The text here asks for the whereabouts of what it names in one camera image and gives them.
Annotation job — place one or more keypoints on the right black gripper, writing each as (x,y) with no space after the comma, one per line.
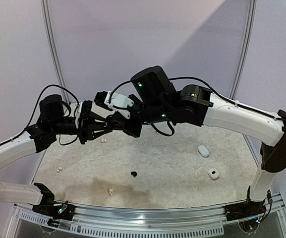
(134,123)

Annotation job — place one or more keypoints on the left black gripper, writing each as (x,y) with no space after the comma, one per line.
(87,127)

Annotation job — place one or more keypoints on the black oval charging case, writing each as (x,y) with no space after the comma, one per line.
(114,123)

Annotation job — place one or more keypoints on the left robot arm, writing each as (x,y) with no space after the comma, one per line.
(38,137)

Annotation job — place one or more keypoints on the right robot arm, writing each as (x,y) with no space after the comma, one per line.
(200,104)

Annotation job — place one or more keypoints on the white oval charging case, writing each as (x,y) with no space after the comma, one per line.
(203,151)

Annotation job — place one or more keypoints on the white case with black window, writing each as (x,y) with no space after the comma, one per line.
(213,174)

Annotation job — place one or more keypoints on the black clip earbud centre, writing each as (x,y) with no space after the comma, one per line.
(134,174)

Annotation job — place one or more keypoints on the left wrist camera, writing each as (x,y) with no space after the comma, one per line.
(83,112)

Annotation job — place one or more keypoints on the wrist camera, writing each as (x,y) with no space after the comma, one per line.
(114,102)
(83,112)

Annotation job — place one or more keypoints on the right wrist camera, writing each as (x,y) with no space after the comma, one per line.
(114,102)

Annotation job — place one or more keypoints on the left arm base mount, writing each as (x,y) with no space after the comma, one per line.
(56,210)

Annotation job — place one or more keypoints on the aluminium front rail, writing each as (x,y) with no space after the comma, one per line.
(101,222)

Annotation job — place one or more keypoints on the left aluminium frame post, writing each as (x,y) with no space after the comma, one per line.
(51,42)

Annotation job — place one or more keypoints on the aluminium frame post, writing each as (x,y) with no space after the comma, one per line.
(244,47)
(51,42)

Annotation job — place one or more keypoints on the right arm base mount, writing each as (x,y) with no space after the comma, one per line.
(245,209)

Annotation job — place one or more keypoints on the right aluminium frame post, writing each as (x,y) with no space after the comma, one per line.
(244,47)

